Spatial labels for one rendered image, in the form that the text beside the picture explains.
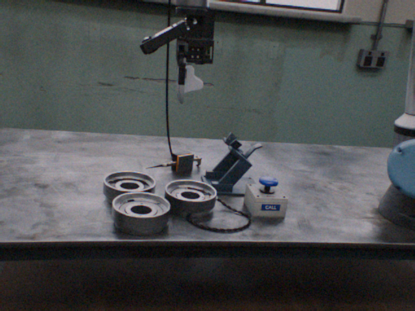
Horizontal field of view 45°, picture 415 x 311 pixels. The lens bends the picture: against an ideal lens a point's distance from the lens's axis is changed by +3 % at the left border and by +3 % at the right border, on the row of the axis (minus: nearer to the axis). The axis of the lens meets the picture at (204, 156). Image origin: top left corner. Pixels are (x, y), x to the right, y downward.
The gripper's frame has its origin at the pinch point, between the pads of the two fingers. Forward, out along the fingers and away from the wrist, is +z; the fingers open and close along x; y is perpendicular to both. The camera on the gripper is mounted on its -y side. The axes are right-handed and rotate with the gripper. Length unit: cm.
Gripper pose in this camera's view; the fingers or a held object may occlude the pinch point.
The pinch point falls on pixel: (178, 98)
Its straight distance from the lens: 115.6
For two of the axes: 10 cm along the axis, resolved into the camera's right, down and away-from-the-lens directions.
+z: -0.6, 9.6, 2.9
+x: -1.0, -2.9, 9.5
